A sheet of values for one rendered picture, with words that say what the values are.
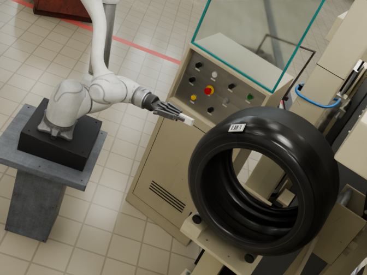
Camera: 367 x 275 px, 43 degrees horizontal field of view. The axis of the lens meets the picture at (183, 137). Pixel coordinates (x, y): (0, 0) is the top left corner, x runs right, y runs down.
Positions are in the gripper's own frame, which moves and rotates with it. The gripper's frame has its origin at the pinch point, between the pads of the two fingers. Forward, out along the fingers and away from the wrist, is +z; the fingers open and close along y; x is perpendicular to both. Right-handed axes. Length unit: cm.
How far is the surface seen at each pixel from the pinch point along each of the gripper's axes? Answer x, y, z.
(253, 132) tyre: -14.1, -11.3, 32.8
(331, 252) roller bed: 41, 21, 78
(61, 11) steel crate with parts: 71, 218, -267
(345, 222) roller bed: 23, 21, 77
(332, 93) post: -27, 28, 49
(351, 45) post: -48, 28, 48
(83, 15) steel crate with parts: 74, 238, -254
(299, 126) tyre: -17.5, 2.9, 45.2
